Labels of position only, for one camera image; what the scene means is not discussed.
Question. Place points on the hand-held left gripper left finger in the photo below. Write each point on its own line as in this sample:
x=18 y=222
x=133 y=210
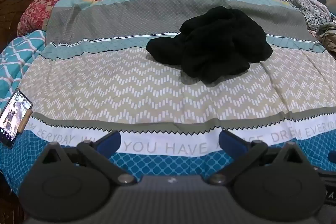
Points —
x=109 y=141

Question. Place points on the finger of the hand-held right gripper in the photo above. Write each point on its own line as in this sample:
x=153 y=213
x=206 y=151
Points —
x=332 y=155

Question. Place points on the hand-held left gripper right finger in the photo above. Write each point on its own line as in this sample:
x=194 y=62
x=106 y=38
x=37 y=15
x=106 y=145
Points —
x=231 y=141

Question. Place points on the black pants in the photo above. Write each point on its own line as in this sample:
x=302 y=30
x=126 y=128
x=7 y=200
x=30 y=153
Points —
x=218 y=50

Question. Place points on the chevron striped bedsheet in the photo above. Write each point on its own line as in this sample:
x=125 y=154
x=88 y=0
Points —
x=157 y=98

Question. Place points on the wooden phone stand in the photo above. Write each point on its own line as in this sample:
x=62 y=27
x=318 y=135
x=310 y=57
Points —
x=26 y=120

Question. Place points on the smartphone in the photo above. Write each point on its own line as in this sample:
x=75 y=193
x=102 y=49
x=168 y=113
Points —
x=14 y=119

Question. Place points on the olive crumpled cloth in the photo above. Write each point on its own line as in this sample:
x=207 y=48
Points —
x=328 y=35

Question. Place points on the teal lattice blanket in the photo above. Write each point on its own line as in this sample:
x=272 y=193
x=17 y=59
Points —
x=14 y=64

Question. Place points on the carved wooden headboard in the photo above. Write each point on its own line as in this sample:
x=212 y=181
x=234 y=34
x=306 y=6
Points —
x=15 y=1

